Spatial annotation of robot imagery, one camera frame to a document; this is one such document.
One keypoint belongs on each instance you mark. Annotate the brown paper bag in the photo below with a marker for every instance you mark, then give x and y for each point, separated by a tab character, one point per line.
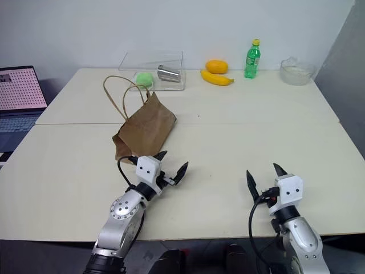
148	128

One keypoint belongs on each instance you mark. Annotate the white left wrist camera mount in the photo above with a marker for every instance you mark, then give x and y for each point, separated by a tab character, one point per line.
146	168

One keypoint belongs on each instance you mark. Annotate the green round ball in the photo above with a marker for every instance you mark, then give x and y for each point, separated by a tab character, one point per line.
145	79

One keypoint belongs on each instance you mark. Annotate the yellow banana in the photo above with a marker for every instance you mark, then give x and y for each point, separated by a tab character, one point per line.
215	78

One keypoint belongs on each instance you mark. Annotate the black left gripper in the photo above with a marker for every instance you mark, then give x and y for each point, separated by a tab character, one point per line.
163	179

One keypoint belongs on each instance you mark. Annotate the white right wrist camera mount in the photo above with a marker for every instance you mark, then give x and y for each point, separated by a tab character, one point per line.
291	189

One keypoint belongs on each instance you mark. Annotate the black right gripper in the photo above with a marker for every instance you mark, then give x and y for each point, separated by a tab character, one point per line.
269	197

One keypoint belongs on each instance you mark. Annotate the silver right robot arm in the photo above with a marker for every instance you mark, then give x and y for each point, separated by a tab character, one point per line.
305	239

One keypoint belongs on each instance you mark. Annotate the silver metal cup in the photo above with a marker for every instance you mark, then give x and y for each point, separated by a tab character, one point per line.
169	74

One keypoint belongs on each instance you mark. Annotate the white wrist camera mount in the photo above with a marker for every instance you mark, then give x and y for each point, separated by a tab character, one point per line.
291	189
146	168

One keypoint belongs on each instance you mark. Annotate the clear plastic box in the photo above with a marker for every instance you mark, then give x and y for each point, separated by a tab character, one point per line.
171	61

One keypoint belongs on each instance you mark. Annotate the green plastic soda bottle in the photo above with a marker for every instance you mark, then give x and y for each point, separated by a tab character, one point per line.
252	61

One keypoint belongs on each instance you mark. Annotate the dark rounded shape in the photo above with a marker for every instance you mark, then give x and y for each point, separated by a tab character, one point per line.
238	258
169	261

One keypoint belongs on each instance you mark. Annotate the orange fruit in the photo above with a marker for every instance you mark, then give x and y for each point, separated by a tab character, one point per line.
217	66

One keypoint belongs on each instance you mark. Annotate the clear glass bowl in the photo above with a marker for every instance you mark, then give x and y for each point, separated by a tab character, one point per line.
297	72

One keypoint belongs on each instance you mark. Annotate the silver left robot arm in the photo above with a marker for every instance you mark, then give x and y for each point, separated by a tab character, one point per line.
119	219

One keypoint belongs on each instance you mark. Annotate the open laptop pink screen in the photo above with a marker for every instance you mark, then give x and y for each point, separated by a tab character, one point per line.
20	91

